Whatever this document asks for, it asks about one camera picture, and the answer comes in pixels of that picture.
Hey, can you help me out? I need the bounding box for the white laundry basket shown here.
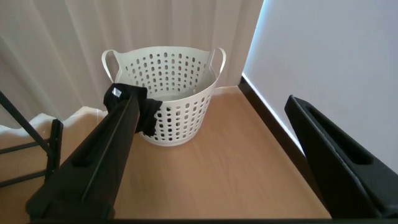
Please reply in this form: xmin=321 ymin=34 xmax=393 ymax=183
xmin=101 ymin=45 xmax=227 ymax=147

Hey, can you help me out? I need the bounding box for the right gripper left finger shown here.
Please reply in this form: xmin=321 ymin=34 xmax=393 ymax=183
xmin=25 ymin=93 xmax=141 ymax=220

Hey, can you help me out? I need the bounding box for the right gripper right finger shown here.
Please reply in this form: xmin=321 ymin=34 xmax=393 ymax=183
xmin=284 ymin=95 xmax=398 ymax=218

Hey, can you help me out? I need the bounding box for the black garment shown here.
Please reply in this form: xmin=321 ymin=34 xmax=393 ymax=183
xmin=103 ymin=82 xmax=163 ymax=138

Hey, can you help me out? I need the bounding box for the black clothes rack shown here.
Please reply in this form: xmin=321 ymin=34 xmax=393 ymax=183
xmin=0 ymin=90 xmax=65 ymax=188

